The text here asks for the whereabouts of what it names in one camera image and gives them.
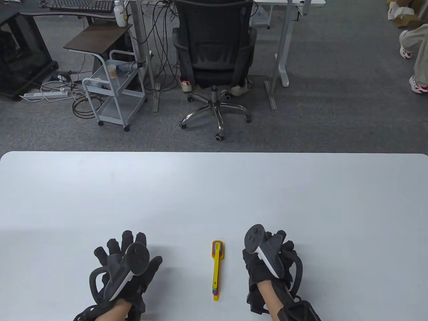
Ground person's left hand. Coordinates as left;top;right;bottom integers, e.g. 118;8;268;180
89;230;164;320

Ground person's right hand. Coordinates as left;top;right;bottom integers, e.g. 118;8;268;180
242;229;303;314

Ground small yellow measuring spoon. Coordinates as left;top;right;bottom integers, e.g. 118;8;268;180
214;243;222;297

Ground large yellow measuring spoon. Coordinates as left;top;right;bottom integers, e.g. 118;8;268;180
212;240;225;301

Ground person's left forearm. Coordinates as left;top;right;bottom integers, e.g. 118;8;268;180
95;299;132;321

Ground person's right forearm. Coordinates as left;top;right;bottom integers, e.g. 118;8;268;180
258;279;289;321

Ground black and white hand controller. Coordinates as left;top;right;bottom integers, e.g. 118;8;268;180
89;242;150;301
244;224;304;295

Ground grey metal utility cart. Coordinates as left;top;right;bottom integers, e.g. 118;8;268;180
82;49;147;132

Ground white power strip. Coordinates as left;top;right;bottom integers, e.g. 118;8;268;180
19;91;69;102

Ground blue grey tool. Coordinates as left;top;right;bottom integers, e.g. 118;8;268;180
116;61;146;73

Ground brown side table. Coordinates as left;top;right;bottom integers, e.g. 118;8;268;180
63;23;133;56

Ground black cabinet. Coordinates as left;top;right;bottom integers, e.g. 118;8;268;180
0;10;59;101

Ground black mesh office chair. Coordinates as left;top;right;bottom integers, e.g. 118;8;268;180
172;0;258;141

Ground white plastic bottle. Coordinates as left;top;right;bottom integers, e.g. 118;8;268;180
113;0;128;27

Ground black keyboard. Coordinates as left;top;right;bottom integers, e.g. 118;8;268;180
49;0;115;14

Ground black desk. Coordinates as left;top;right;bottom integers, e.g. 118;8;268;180
0;0;127;25

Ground white storage box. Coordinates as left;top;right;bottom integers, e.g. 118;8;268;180
251;5;271;29

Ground cardboard box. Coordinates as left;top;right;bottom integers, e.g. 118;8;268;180
388;0;428;29

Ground white paper bag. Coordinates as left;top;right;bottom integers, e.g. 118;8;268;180
388;2;415;21

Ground black wrist camera strap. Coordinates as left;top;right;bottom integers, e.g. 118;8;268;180
277;299;322;321
73;303;101;321

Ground black coiled cable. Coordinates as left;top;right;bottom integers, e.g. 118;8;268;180
72;89;101;119

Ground white floor cables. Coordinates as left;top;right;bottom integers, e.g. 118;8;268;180
39;80;88;102

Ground black hanging cable bundle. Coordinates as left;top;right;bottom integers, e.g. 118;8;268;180
147;0;183;91

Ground white metal frame desk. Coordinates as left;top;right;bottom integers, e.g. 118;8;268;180
129;0;326;112

